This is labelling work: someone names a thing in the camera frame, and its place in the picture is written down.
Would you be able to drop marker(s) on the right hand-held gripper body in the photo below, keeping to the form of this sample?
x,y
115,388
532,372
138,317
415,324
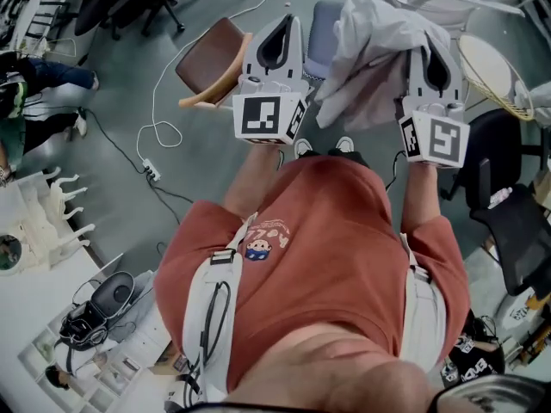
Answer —
x,y
443,142

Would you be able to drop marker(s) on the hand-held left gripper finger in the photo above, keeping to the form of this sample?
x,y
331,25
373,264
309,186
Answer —
x,y
251,52
296,54

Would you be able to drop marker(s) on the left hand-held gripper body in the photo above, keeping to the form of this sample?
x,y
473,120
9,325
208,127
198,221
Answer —
x,y
262,116

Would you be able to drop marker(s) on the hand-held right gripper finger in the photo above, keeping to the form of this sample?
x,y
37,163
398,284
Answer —
x,y
454,80
416,80

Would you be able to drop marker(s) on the blue chair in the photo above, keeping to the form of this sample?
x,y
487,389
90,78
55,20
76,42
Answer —
x,y
320,32

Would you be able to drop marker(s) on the pale grey clothes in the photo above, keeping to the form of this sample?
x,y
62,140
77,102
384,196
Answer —
x,y
366,50

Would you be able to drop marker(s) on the person's right forearm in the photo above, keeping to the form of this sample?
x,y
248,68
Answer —
x,y
419,200

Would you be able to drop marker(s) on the person's left forearm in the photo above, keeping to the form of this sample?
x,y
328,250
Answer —
x,y
249,179

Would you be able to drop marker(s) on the brown wooden chair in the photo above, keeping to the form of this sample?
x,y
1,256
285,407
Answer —
x,y
211,54

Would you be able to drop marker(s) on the white plastic chair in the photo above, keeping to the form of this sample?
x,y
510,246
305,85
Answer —
x,y
456,7

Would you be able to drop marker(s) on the black mesh office chair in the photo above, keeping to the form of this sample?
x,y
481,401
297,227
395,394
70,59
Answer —
x,y
516,230

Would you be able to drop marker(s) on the black swivel chair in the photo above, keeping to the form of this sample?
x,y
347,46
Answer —
x,y
99,11

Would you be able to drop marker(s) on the person's left white shoe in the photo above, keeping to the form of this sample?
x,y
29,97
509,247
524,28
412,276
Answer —
x,y
302,146

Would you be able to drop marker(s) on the person's white shoe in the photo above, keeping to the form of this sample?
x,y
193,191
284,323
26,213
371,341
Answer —
x,y
345,143
302,146

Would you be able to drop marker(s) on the pink labelled bottle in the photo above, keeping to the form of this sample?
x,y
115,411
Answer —
x,y
501,196

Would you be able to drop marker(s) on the pale grey garment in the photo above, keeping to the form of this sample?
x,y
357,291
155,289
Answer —
x,y
534,101

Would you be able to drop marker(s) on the person's right white shoe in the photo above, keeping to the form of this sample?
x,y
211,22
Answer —
x,y
345,143

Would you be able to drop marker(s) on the person's black trousers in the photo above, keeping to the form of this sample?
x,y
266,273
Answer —
x,y
344,155

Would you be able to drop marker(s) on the cardboard box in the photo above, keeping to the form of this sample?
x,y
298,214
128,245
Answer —
x,y
543,196

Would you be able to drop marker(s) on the white power strip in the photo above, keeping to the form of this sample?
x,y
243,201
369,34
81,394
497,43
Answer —
x,y
150,169

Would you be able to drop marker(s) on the person's red t-shirt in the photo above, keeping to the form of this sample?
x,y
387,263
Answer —
x,y
327,252

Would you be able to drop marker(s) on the white printed bag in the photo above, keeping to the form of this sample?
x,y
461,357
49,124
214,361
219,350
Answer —
x,y
516,314

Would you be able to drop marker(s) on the black printed bag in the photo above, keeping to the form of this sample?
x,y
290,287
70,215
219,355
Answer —
x,y
473,366

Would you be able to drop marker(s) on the black equipment case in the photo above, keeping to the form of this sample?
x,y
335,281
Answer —
x,y
116,291

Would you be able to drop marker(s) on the grey folded garment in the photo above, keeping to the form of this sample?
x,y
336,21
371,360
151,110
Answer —
x,y
142,312

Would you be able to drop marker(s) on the white dressing table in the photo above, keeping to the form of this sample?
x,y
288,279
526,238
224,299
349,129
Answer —
x,y
30,217

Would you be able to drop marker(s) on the person's face and neck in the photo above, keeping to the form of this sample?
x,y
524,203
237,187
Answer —
x,y
327,368

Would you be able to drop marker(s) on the person's black glasses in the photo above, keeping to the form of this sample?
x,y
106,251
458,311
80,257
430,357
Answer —
x,y
495,396

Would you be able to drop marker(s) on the oval white framed mirror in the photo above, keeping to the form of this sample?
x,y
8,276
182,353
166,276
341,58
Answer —
x,y
8,254

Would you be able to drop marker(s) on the white cabinet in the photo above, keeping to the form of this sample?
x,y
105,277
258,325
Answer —
x,y
34,308

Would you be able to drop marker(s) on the white box device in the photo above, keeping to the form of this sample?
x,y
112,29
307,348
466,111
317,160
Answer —
x,y
176,402

